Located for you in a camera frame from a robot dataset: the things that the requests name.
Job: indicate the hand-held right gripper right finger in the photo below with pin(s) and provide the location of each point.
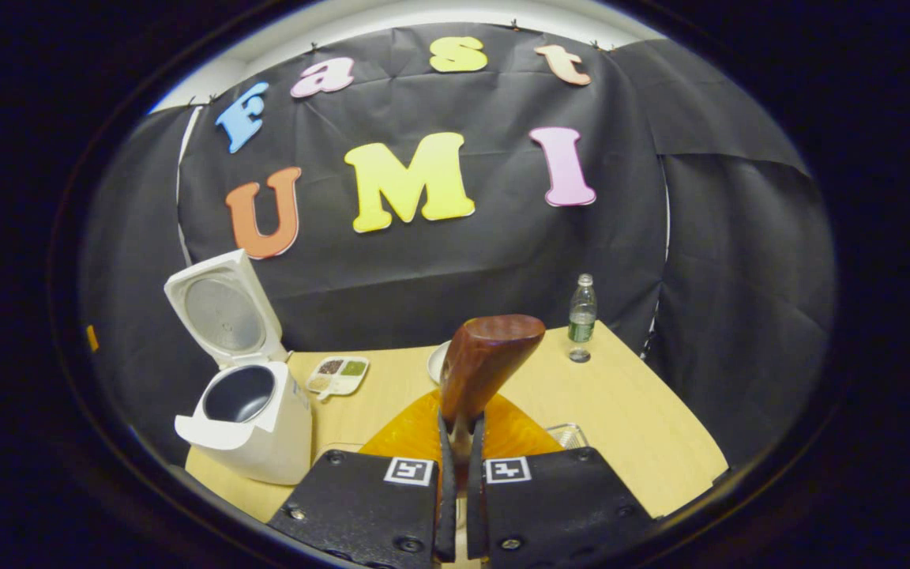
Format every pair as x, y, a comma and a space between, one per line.
477, 514

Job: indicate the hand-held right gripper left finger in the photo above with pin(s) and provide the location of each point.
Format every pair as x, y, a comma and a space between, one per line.
445, 514

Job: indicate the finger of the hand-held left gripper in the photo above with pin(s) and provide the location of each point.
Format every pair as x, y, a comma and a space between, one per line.
92, 338

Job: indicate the brown wooden spoon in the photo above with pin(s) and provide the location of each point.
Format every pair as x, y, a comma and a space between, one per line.
486, 356

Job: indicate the white rice cooker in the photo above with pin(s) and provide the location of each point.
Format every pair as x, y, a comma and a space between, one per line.
265, 442

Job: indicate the round white plate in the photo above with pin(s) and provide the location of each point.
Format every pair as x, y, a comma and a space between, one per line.
434, 363

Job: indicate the white divided grain dish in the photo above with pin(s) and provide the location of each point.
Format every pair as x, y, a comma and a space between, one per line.
336, 378

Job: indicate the clear plastic water bottle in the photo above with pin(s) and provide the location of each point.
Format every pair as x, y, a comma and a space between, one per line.
582, 324

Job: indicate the black backdrop cloth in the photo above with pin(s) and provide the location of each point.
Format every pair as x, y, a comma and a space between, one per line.
502, 269

